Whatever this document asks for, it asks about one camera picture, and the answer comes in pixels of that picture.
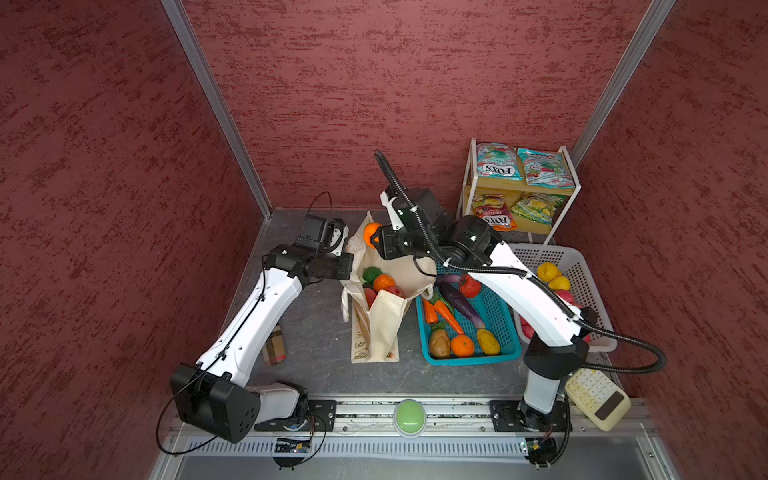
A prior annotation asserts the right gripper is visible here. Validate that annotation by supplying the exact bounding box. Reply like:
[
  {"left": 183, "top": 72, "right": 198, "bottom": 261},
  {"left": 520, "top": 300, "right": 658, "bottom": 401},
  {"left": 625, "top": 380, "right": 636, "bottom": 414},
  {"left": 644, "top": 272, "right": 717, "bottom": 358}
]
[{"left": 370, "top": 223, "right": 439, "bottom": 259}]

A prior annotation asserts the orange fruit white basket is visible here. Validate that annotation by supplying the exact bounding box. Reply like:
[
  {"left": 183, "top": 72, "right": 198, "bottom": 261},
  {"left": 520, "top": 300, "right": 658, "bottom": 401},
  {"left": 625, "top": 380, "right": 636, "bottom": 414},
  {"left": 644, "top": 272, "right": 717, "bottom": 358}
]
[{"left": 363, "top": 222, "right": 381, "bottom": 249}]

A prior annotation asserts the red apple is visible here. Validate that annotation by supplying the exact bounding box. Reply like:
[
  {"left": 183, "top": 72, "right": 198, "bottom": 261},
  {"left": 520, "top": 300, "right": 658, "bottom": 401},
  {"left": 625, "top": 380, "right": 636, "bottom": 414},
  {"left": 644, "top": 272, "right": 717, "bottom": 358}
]
[
  {"left": 385, "top": 285, "right": 406, "bottom": 298},
  {"left": 363, "top": 285, "right": 377, "bottom": 309}
]

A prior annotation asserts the orange pumpkin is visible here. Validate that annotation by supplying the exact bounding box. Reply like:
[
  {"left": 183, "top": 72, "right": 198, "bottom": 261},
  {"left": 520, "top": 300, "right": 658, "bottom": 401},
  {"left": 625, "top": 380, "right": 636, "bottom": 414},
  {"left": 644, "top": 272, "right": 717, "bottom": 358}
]
[{"left": 373, "top": 274, "right": 396, "bottom": 292}]

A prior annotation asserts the orange candy bag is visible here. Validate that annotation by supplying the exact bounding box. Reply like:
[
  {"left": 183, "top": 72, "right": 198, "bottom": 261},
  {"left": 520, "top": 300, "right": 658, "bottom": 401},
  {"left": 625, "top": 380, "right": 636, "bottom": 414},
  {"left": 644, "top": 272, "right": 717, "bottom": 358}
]
[{"left": 472, "top": 193, "right": 517, "bottom": 232}]

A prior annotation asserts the cream canvas grocery bag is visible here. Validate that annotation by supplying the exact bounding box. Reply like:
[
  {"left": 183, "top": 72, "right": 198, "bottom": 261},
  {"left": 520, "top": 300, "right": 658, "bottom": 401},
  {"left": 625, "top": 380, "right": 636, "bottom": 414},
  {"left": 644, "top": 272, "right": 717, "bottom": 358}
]
[{"left": 341, "top": 213, "right": 437, "bottom": 364}]

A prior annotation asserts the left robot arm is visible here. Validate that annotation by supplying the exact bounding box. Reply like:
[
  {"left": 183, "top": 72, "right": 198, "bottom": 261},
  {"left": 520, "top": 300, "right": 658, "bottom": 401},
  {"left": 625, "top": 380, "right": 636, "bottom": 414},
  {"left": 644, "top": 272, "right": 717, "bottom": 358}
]
[{"left": 168, "top": 213, "right": 353, "bottom": 444}]

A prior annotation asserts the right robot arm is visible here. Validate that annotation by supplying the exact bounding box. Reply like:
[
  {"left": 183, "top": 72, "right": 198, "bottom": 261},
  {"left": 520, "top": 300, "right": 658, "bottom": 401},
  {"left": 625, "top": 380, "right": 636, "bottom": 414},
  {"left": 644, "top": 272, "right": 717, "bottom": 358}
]
[{"left": 368, "top": 151, "right": 667, "bottom": 432}]

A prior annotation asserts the teal candy bag left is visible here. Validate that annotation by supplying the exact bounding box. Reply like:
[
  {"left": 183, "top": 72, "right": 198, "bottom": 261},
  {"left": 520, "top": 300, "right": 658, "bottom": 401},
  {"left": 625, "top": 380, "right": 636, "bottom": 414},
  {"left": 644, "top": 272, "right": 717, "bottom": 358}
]
[{"left": 477, "top": 142, "right": 523, "bottom": 181}]

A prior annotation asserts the teal candy bag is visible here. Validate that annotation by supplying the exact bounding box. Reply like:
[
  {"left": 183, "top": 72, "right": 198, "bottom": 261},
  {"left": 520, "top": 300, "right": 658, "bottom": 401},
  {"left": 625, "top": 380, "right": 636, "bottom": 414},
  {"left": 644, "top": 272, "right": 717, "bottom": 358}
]
[
  {"left": 477, "top": 142, "right": 523, "bottom": 181},
  {"left": 517, "top": 148, "right": 575, "bottom": 189}
]

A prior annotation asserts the green yellow candy bag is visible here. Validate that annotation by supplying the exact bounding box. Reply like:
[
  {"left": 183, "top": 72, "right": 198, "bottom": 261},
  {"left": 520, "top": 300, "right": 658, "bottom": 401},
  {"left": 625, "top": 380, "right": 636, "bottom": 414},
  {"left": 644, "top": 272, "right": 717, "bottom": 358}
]
[{"left": 510, "top": 192, "right": 567, "bottom": 225}]

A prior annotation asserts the teal candy bag right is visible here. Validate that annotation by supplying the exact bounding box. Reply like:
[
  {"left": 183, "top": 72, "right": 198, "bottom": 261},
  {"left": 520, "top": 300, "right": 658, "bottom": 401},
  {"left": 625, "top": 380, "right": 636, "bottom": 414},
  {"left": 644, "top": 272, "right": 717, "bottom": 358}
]
[{"left": 517, "top": 148, "right": 575, "bottom": 189}]

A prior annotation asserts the orange carrot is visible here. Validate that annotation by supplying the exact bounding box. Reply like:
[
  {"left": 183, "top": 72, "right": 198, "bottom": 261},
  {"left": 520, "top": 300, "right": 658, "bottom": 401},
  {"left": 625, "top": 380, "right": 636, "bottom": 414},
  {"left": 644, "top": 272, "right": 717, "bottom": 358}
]
[
  {"left": 422, "top": 299, "right": 439, "bottom": 325},
  {"left": 433, "top": 300, "right": 464, "bottom": 335}
]

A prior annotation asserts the white wooden shelf rack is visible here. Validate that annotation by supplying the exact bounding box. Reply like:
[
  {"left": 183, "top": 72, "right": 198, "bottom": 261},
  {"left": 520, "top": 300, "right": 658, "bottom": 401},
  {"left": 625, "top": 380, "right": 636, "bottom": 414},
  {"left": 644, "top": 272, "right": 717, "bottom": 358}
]
[{"left": 455, "top": 139, "right": 582, "bottom": 245}]

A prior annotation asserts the purple eggplant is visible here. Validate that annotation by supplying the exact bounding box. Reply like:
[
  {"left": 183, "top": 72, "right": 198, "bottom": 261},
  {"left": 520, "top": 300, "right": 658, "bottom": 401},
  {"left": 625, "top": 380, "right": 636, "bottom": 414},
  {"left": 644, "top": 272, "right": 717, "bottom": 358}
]
[{"left": 438, "top": 283, "right": 486, "bottom": 329}]

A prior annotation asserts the plaid case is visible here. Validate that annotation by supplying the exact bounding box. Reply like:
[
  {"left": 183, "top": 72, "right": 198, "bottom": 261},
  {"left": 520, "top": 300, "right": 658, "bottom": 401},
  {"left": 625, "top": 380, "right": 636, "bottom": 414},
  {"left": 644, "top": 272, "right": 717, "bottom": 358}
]
[{"left": 262, "top": 324, "right": 286, "bottom": 365}]

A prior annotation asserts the teal plastic basket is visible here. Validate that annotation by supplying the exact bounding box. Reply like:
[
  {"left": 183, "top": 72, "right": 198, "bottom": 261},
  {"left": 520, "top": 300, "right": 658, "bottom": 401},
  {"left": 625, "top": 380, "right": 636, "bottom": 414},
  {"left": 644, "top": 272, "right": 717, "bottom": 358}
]
[{"left": 413, "top": 259, "right": 522, "bottom": 366}]

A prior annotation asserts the potato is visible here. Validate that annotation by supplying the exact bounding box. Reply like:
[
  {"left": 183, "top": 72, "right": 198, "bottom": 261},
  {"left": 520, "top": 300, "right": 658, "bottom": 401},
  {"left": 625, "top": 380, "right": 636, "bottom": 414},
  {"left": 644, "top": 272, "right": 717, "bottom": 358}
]
[{"left": 428, "top": 329, "right": 452, "bottom": 359}]

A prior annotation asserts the orange tangerine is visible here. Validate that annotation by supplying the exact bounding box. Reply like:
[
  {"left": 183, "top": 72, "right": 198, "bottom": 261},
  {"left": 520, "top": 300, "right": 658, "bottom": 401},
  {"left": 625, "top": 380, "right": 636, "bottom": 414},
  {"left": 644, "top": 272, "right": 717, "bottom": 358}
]
[{"left": 450, "top": 335, "right": 475, "bottom": 358}]

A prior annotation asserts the yellow bell pepper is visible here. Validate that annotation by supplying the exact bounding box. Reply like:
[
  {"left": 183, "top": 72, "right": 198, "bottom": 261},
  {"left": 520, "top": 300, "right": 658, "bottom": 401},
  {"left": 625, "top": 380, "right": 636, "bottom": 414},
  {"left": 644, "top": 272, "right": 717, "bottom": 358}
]
[{"left": 536, "top": 262, "right": 561, "bottom": 283}]

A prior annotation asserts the yellow corn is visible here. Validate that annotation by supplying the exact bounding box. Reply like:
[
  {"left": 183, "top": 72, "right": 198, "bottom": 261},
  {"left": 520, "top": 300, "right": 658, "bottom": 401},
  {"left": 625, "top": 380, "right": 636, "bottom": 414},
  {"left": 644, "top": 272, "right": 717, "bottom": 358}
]
[{"left": 476, "top": 329, "right": 501, "bottom": 356}]

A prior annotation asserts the white plastic basket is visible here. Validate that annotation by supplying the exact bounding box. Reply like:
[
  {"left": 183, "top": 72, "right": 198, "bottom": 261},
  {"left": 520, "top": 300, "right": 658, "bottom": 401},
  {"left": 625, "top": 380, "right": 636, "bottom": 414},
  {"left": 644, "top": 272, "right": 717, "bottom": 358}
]
[{"left": 510, "top": 243, "right": 613, "bottom": 331}]

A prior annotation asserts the yellow lemon white basket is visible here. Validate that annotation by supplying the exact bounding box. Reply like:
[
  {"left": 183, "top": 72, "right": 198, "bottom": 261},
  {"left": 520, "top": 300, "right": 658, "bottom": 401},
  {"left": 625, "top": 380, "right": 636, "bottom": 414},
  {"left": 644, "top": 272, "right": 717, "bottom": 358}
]
[{"left": 548, "top": 275, "right": 571, "bottom": 291}]

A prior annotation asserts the green push button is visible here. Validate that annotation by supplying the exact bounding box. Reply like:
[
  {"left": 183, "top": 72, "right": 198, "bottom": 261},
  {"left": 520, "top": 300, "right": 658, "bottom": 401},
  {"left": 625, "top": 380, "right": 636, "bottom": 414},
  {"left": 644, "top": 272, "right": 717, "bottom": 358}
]
[{"left": 393, "top": 399, "right": 427, "bottom": 438}]

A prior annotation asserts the cream calculator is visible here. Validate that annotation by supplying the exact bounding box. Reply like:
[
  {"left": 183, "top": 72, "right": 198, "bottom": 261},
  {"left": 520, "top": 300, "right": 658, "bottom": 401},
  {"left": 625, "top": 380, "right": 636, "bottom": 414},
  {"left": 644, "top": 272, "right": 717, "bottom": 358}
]
[{"left": 565, "top": 369, "right": 631, "bottom": 432}]

